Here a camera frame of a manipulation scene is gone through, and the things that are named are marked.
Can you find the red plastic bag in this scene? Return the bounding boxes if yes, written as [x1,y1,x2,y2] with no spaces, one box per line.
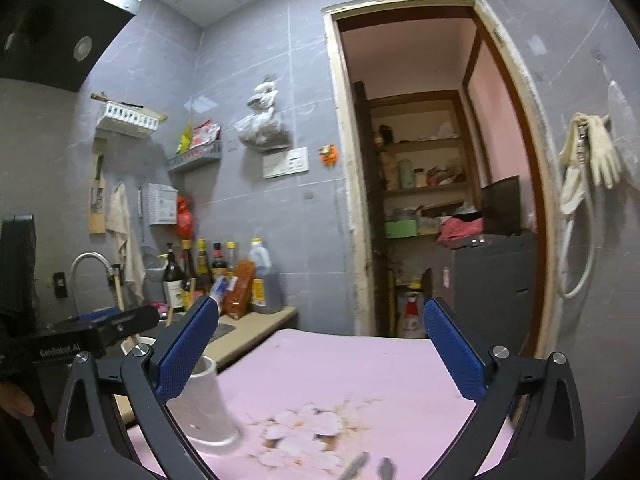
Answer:
[176,196,195,240]

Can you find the white wall socket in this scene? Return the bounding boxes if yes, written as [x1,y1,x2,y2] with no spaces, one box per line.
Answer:
[286,147,310,176]

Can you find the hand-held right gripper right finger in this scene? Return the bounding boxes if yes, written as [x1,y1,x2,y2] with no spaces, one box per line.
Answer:
[422,296,587,480]

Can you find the soy sauce bottle yellow label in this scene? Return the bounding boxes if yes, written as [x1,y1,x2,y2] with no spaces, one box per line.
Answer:
[181,240,197,307]

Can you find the wooden cutting board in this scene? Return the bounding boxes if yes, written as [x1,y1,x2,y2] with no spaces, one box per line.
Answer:
[89,152,109,235]

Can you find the cream rubber gloves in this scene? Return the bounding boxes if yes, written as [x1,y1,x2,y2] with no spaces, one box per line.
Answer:
[587,115,622,190]

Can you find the dark bottle white label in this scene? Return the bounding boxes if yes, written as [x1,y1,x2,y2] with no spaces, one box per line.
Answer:
[163,242,187,314]

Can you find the hanging plastic bag dried goods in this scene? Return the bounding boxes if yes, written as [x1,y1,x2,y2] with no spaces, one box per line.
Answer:
[235,76,292,152]

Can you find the green box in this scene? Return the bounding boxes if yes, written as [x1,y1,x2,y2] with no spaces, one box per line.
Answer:
[385,220,419,239]

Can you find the black monitor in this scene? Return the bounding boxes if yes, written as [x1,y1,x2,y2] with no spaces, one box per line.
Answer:
[481,176,521,236]

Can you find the white plastic utensil holder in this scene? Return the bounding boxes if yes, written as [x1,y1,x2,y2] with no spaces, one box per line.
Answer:
[167,355,244,455]

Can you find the orange seasoning packet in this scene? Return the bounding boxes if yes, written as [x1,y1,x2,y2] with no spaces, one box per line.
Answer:
[222,259,257,320]

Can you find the hanging metal strainer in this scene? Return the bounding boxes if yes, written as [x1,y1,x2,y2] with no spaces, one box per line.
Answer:
[137,185,156,282]

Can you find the wooden door frame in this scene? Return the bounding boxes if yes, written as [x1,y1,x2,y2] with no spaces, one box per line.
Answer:
[322,0,567,362]

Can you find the white wall switch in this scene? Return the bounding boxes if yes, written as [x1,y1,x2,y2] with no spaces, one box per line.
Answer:
[263,152,288,180]

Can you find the white sprayer hose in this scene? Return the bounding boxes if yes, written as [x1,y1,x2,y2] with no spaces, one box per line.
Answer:
[556,112,599,299]

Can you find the large oil jug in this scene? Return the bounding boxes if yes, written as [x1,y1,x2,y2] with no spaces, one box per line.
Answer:
[248,238,284,315]

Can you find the wooden storage shelf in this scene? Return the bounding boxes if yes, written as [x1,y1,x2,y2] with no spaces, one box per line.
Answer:
[367,91,482,341]

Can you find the steel faucet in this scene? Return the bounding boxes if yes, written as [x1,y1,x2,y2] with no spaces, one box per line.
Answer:
[70,252,124,322]

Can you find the grey wall shelf basket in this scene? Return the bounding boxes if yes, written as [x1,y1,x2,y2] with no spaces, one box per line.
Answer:
[167,142,223,174]

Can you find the pink flower print tablecloth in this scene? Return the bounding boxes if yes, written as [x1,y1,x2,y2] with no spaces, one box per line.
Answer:
[125,329,517,480]

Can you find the red snack packet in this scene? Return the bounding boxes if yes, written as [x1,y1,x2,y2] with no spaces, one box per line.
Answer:
[190,120,221,150]

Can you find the blue white packet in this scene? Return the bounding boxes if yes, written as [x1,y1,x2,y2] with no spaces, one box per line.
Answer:
[210,274,236,307]

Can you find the dark sauce bottle red label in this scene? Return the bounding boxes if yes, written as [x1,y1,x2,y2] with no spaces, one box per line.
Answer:
[210,242,227,282]

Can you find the grey cabinet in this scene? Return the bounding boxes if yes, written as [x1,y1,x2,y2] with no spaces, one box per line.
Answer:
[450,232,539,357]

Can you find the person's left hand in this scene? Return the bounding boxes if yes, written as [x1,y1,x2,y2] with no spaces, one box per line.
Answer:
[0,385,36,419]

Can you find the red cloth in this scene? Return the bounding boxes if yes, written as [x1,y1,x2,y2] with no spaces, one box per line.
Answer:
[437,216,485,246]

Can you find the black range hood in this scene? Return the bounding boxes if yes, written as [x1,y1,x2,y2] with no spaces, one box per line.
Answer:
[0,0,144,94]

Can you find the white wall basket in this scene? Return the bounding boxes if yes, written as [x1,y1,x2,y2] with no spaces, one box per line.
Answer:
[95,101,161,137]

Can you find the hanging beige towel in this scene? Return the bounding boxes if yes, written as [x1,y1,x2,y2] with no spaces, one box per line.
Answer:
[106,181,146,307]

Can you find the white wall box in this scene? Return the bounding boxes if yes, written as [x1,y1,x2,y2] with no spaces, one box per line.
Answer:
[147,183,179,226]

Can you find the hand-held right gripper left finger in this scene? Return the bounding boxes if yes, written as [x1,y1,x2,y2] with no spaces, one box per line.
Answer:
[52,296,221,480]

